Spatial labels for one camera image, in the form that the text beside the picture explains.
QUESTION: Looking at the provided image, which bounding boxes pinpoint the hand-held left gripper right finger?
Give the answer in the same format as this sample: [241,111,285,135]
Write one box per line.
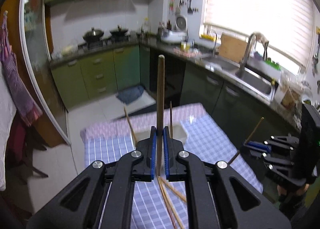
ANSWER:
[162,126,292,229]

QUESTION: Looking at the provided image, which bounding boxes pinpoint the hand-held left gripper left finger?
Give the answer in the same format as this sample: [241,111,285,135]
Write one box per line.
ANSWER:
[26,126,157,229]

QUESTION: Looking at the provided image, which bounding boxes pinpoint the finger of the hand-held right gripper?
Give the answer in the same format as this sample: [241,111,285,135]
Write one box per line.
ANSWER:
[244,136,300,158]
[262,154,297,182]

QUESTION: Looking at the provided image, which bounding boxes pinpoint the white plastic utensil holder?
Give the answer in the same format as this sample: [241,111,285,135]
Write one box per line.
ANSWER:
[136,124,188,145]

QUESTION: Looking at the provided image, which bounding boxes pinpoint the dark brown chopstick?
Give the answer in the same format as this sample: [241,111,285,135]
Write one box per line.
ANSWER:
[169,101,173,138]

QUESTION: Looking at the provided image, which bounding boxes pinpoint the brown wooden chopstick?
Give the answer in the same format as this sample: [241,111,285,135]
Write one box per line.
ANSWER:
[155,55,166,176]

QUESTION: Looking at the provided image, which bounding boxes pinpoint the person's right hand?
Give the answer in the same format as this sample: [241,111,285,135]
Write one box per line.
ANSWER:
[277,184,308,204]

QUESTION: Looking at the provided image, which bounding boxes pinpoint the blue checked tablecloth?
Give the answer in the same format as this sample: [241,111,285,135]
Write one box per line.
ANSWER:
[80,103,263,229]

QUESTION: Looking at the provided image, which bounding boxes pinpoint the clear plastic bag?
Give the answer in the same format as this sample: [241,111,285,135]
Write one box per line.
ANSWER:
[274,72,305,110]

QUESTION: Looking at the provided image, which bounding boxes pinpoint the blue floor mat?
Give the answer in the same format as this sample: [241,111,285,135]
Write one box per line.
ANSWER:
[116,84,145,105]

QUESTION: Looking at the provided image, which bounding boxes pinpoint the steel kitchen sink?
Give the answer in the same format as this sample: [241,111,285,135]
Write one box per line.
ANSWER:
[202,56,276,103]

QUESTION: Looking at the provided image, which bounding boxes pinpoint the dark green base cabinets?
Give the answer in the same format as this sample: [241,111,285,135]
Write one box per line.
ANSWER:
[139,44,302,189]

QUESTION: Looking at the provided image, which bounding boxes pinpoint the green plastic container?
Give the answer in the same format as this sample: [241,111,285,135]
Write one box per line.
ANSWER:
[264,58,282,71]

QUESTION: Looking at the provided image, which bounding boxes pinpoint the tall steel faucet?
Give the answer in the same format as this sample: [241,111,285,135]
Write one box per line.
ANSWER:
[236,32,270,78]

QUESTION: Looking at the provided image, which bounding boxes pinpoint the purple hanging basket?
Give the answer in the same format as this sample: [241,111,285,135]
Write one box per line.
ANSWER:
[254,42,268,60]

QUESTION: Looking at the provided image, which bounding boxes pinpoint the hanging steel spoon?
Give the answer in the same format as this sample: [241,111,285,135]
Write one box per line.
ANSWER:
[312,27,320,70]

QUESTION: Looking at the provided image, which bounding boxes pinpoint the light green base cabinets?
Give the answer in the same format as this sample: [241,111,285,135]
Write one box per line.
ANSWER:
[49,44,151,109]

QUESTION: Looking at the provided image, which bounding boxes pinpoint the wooden cutting board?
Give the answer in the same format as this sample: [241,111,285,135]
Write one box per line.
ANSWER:
[218,33,250,63]

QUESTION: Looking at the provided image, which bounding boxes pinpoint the yellow green cup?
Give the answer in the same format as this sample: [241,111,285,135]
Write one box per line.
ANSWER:
[181,41,196,51]

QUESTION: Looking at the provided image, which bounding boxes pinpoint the white rice cooker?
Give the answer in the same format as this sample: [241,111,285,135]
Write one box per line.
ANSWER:
[161,31,187,44]

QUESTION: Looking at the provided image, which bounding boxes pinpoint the black gas stove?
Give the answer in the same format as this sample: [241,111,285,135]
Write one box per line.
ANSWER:
[79,36,132,50]

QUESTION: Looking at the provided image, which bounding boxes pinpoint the cooking oil bottle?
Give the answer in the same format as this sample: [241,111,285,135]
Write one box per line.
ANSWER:
[141,18,151,38]

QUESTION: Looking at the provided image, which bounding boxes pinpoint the dark red chair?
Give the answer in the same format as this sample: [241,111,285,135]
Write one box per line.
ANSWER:
[7,116,50,185]

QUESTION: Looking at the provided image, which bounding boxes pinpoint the black wok with lid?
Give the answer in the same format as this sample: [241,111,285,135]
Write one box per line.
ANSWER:
[82,27,105,42]
[109,26,130,38]

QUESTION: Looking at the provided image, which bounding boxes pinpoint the group of sauce bottles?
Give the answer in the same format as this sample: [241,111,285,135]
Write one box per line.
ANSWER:
[157,19,173,33]

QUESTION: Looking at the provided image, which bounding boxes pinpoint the white round appliance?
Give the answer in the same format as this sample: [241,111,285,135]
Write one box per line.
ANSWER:
[174,14,188,32]

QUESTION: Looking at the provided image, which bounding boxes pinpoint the white window blind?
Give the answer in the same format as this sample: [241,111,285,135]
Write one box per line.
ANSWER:
[203,0,316,70]

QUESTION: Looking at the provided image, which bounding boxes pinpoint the white hanging cloth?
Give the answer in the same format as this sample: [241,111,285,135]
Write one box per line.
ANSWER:
[0,69,17,191]

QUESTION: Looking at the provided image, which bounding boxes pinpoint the purple checked apron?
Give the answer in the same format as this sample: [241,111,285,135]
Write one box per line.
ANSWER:
[0,11,43,127]

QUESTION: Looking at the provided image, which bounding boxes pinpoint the brown wooden door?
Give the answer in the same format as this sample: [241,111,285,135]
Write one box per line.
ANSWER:
[0,0,65,148]

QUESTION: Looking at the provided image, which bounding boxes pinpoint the white sliding door frame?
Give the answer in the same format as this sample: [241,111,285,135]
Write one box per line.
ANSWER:
[19,0,73,145]

